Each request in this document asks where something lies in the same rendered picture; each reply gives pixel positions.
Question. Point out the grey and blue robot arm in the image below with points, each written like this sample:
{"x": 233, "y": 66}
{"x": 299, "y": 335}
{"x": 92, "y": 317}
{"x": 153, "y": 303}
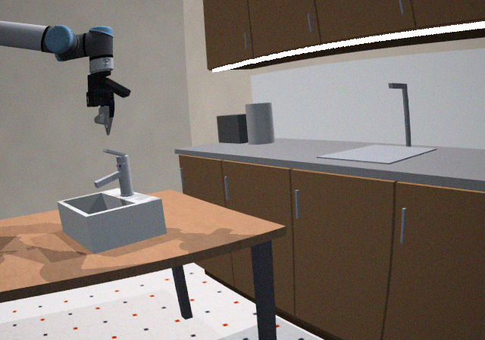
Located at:
{"x": 97, "y": 45}

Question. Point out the grey mixer tap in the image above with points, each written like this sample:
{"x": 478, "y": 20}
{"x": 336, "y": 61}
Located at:
{"x": 122, "y": 173}

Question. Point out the grey square sink basin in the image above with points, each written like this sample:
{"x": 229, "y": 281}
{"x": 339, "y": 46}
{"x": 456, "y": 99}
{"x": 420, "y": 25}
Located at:
{"x": 140, "y": 218}

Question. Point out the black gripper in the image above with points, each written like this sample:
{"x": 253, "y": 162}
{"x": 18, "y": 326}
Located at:
{"x": 101, "y": 94}

